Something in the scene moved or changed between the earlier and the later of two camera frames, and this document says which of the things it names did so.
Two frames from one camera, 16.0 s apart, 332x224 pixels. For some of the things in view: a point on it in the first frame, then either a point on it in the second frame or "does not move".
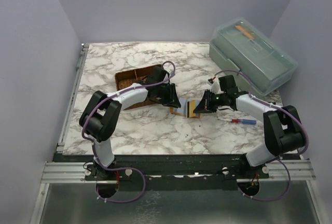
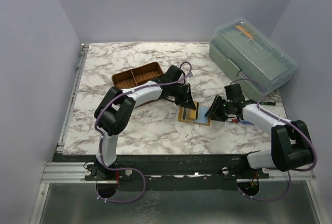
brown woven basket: x=124 y=78 does not move
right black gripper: x=205 y=106 to x=214 y=110
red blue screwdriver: x=244 y=121 does not move
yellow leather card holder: x=171 y=111 to x=195 y=116
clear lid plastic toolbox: x=265 y=65 does not move
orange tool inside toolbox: x=249 y=34 does not move
